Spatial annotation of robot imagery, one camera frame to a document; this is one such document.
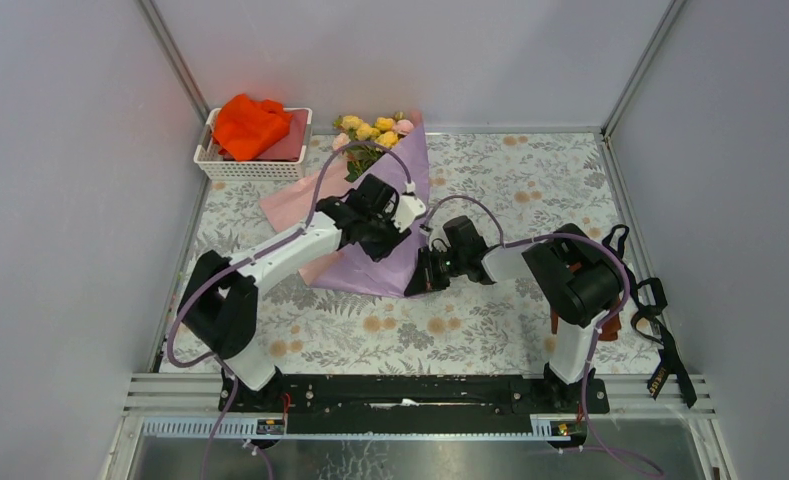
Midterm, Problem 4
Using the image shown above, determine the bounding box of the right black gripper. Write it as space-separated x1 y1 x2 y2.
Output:
405 246 466 298

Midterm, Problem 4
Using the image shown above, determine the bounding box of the yellow fake flower bunch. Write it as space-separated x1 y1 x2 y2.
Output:
332 112 416 182

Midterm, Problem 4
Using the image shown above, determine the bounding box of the black strap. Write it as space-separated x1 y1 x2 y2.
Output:
601 223 699 409

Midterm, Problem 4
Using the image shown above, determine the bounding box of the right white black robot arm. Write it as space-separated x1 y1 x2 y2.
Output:
404 216 628 412

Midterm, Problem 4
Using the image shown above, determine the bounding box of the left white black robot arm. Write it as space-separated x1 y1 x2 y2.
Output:
171 174 426 411

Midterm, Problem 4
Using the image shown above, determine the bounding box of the dark red folded paper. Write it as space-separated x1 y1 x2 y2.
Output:
257 108 311 162

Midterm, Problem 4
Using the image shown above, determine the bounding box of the orange cloth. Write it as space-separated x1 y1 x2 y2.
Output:
212 94 293 162

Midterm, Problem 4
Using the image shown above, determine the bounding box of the white plastic basket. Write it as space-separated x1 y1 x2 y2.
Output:
193 107 313 182

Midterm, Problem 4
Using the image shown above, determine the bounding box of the brown leather pad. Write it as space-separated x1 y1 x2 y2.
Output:
549 261 624 343

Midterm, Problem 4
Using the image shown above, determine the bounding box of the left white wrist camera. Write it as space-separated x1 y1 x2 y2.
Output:
392 193 427 232

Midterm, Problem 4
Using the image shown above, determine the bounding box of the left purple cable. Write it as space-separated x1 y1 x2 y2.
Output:
165 140 415 480

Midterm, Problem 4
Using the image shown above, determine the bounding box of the purple cable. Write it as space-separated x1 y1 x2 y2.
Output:
165 140 415 480
420 195 667 480

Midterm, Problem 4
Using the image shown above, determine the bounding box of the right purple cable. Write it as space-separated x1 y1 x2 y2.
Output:
420 195 667 480

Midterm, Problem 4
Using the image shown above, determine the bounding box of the black mounting base rail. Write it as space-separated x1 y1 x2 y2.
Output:
218 374 610 434

